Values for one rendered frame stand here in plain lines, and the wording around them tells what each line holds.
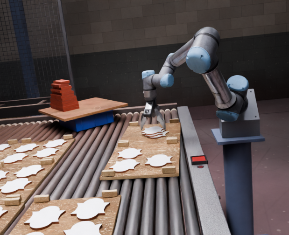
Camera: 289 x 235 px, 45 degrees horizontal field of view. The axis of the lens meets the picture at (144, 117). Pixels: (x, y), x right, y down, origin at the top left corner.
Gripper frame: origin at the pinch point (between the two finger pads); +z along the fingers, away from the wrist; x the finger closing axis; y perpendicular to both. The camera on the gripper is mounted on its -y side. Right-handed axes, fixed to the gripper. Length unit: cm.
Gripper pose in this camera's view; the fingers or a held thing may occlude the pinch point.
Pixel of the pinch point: (152, 130)
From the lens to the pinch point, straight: 206.5
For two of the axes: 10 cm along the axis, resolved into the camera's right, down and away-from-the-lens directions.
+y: 2.8, -2.6, 9.2
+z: 1.1, 9.6, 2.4
